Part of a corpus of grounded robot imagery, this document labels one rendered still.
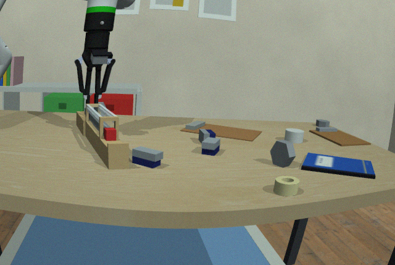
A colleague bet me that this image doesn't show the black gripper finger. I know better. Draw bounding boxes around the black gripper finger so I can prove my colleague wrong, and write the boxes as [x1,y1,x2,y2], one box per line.
[94,59,115,104]
[75,57,93,104]

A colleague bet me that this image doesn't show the pale grey cylinder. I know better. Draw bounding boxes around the pale grey cylinder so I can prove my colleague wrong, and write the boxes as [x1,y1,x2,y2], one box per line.
[285,128,304,143]

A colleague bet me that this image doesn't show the blue notebook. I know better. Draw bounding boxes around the blue notebook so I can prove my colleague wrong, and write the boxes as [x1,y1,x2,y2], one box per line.
[301,153,375,179]

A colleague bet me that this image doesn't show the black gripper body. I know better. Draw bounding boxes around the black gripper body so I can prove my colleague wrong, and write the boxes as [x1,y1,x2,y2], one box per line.
[82,32,110,67]

